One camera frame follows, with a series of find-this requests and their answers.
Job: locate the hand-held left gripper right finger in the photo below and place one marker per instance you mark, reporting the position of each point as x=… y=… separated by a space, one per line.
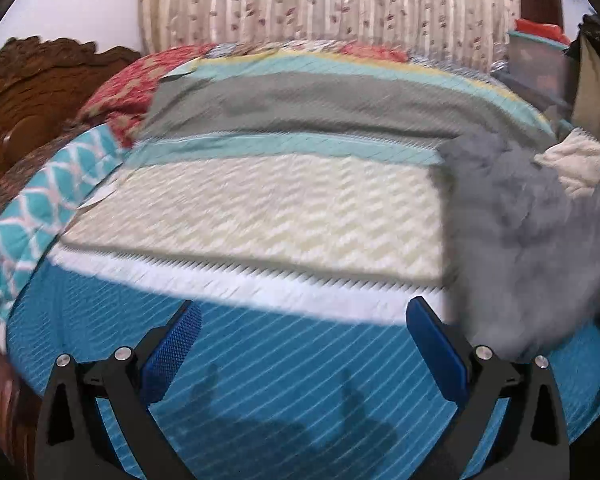
x=437 y=345

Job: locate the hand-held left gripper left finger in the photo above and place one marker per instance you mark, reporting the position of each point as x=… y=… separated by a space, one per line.
x=172 y=347

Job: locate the grey fleece garment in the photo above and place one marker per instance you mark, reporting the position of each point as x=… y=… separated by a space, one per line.
x=520 y=240

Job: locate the striped teal bedspread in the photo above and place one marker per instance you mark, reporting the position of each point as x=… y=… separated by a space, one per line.
x=280 y=200

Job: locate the teal white patterned pillow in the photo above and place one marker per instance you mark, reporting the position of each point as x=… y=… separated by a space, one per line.
x=40 y=210

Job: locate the cream knitted cloth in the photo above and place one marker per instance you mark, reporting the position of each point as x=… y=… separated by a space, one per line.
x=577 y=167

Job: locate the red patterned pillow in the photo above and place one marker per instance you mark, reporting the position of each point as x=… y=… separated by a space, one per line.
x=130 y=90

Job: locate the carved wooden headboard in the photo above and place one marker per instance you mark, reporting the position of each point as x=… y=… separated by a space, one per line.
x=25 y=100

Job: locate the clear plastic storage box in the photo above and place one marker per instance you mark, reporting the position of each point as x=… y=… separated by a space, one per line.
x=537 y=67

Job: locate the dark hanging cloth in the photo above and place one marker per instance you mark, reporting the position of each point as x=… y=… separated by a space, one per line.
x=597 y=75

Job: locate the floral striped curtain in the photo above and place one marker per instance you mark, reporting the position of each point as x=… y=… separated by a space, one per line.
x=330 y=5

